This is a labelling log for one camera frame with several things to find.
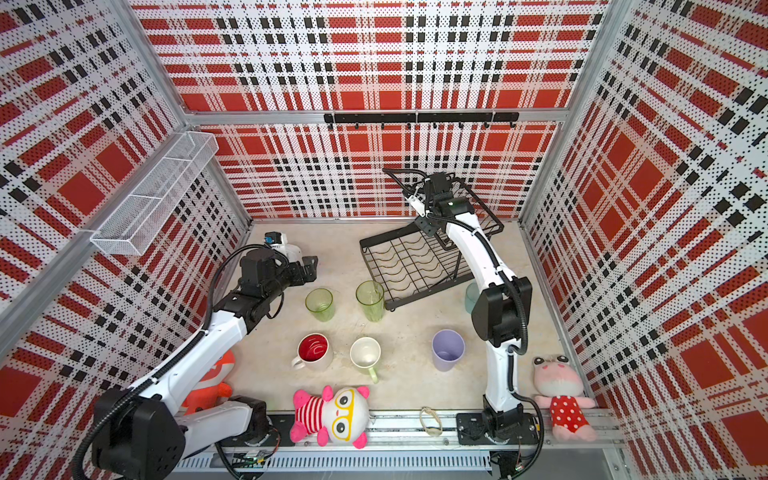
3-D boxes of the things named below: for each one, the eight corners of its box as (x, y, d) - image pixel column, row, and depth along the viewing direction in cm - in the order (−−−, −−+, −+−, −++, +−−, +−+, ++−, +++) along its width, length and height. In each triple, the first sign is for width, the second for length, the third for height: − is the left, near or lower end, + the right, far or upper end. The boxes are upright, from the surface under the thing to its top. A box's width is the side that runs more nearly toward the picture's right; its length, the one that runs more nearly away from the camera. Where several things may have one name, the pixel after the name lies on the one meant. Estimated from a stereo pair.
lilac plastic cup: (431, 376, 84) (435, 360, 74) (429, 348, 90) (433, 329, 80) (459, 376, 84) (467, 360, 74) (456, 348, 90) (463, 329, 80)
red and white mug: (297, 370, 85) (290, 361, 79) (304, 342, 90) (297, 332, 84) (330, 370, 85) (325, 361, 79) (334, 342, 90) (329, 332, 84)
